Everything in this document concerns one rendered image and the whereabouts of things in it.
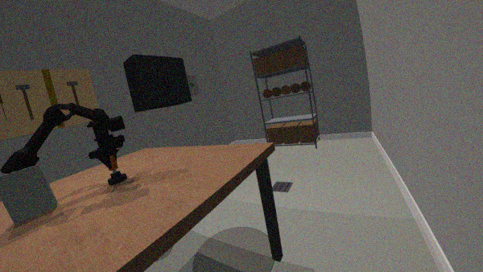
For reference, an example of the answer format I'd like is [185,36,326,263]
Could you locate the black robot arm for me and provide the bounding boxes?
[0,103,125,174]

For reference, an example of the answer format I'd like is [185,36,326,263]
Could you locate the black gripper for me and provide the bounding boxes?
[89,133,119,169]

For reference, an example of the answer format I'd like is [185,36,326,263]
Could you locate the orange knob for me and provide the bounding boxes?
[109,155,118,171]

